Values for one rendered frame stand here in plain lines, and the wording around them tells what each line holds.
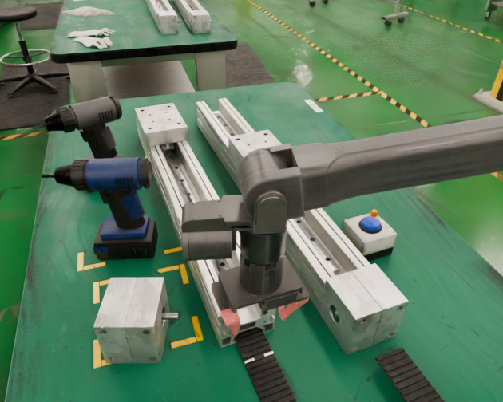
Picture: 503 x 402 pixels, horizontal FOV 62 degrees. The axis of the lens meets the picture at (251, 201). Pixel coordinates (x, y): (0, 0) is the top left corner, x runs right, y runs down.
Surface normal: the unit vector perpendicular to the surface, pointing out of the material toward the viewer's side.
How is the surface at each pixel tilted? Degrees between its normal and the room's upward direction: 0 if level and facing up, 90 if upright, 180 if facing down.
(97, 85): 90
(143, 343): 90
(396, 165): 87
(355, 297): 0
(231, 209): 1
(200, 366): 0
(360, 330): 90
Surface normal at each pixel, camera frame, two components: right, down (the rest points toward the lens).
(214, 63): 0.29, 0.58
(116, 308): 0.01, -0.80
